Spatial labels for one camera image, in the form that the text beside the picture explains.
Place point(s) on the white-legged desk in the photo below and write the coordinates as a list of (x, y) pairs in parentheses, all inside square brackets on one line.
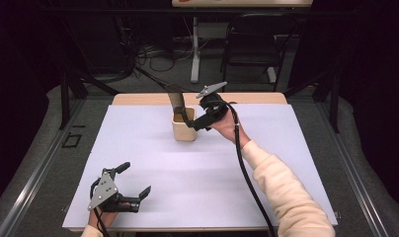
[(195, 65)]

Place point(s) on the wooden table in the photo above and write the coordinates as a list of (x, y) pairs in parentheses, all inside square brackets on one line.
[(138, 98)]

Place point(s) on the beige square utensil holder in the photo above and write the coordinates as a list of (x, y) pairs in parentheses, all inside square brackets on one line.
[(182, 133)]

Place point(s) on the aluminium floor rail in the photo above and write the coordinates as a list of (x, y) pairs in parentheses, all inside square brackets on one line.
[(39, 168), (355, 177)]

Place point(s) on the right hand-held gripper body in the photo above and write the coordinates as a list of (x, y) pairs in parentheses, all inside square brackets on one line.
[(215, 105)]

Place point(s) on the person's left hand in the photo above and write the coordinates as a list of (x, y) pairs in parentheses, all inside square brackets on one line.
[(102, 218)]

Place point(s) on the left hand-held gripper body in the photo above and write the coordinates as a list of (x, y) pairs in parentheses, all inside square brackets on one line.
[(103, 192)]

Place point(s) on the black metal stand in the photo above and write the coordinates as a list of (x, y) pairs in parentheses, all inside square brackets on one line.
[(334, 98), (65, 98)]

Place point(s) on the white table mat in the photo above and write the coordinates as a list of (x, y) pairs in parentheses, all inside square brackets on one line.
[(187, 171)]

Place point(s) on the person's right hand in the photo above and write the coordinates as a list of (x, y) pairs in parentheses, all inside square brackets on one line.
[(228, 128)]

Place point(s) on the black folding chair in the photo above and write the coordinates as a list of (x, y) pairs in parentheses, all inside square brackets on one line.
[(253, 42)]

